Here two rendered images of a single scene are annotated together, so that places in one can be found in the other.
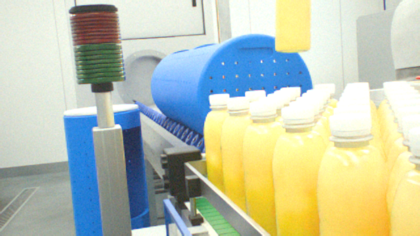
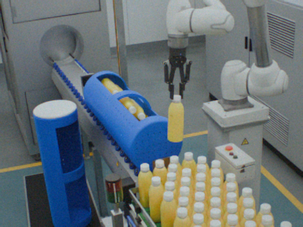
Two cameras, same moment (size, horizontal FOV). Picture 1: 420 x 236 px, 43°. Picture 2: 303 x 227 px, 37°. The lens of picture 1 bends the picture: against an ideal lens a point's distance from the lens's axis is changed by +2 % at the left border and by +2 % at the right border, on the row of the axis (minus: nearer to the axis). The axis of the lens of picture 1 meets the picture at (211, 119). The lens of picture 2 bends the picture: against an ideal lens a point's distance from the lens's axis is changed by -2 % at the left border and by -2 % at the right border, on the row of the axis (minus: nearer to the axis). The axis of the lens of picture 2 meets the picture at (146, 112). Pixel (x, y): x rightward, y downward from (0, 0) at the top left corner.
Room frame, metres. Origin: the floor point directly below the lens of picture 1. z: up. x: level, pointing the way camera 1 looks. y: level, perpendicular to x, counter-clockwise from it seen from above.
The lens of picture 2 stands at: (-0.81, 0.20, 2.19)
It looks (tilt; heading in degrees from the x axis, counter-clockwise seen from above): 24 degrees down; 352
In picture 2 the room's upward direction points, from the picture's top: 4 degrees counter-clockwise
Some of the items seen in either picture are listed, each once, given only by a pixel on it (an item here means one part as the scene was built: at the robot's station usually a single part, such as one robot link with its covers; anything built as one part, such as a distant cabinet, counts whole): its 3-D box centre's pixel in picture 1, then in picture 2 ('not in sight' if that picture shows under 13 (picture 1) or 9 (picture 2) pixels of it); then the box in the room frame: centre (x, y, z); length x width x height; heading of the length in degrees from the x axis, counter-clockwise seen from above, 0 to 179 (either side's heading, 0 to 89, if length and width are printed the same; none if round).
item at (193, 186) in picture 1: (193, 198); (137, 213); (0.89, 0.04, 0.94); 0.03 x 0.02 x 0.08; 13
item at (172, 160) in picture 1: (185, 172); (127, 190); (1.07, 0.06, 0.95); 0.10 x 0.07 x 0.10; 103
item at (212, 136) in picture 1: (223, 152); (146, 186); (1.01, -0.02, 1.00); 0.07 x 0.07 x 0.20
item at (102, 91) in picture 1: (100, 67); (114, 194); (0.70, 0.14, 1.18); 0.06 x 0.06 x 0.16
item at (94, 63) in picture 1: (100, 63); (114, 193); (0.70, 0.14, 1.18); 0.06 x 0.06 x 0.05
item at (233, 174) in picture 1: (242, 163); (157, 200); (0.88, -0.05, 1.00); 0.07 x 0.07 x 0.20
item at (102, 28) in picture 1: (96, 29); (113, 184); (0.70, 0.14, 1.23); 0.06 x 0.06 x 0.04
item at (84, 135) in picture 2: not in sight; (83, 129); (3.15, 0.27, 0.31); 0.06 x 0.06 x 0.63; 13
